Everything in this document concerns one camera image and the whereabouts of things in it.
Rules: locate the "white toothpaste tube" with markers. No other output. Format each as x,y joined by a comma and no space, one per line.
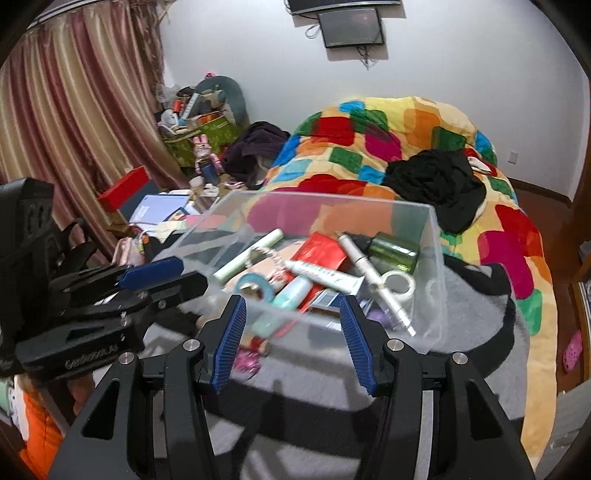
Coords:
323,277

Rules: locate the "green storage box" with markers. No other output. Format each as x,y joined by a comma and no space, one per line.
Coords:
217,134

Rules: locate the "grey blanket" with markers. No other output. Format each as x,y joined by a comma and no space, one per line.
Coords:
300,415

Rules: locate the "pale green tube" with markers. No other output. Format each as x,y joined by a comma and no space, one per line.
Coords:
268,325

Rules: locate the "striped curtain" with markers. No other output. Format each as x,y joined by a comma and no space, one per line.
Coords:
83,92

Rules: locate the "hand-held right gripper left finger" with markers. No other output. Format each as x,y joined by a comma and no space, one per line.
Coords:
228,341

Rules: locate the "red packet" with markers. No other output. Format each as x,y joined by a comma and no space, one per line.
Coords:
321,251

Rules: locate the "red box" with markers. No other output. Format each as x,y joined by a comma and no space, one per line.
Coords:
124,187

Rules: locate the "rabbit toy bottle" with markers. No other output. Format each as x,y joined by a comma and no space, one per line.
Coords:
205,161

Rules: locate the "silver cosmetic pen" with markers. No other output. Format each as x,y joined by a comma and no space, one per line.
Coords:
353,251

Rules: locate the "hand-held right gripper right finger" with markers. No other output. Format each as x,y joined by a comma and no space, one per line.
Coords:
358,341

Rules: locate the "wooden cabinet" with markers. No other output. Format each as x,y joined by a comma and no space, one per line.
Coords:
579,277

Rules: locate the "small wall screen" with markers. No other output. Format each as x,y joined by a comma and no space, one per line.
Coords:
351,27

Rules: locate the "grey neck pillow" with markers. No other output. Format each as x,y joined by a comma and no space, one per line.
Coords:
238,99

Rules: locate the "mint green tube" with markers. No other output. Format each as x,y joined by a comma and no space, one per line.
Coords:
295,290

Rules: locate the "orange cloth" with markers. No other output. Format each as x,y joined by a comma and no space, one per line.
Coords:
39,424

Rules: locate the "colourful patchwork blanket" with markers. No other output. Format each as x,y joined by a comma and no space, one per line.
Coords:
415,120

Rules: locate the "blue white book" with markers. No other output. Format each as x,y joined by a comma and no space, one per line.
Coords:
157,207

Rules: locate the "green glass bottle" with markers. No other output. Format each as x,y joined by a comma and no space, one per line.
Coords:
395,251

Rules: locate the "dark purple cloth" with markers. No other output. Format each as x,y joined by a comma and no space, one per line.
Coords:
251,147

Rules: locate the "clear plastic storage box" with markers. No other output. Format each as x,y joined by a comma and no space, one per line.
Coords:
429,277

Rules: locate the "black cloth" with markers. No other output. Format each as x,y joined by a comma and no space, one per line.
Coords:
434,184

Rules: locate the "pink pouch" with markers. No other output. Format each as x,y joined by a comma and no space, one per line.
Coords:
127,251

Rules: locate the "blue tape roll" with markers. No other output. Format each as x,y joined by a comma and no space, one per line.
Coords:
268,290

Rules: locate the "pink small item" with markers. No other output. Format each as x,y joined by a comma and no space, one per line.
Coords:
244,362

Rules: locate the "white small jar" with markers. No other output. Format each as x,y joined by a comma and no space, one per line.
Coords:
196,182

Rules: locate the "pink clog shoe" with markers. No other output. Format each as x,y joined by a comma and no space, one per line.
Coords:
572,353

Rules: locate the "clear tape roll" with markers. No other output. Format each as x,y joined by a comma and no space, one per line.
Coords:
408,286

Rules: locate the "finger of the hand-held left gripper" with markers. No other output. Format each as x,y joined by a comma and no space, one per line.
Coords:
184,284
152,270

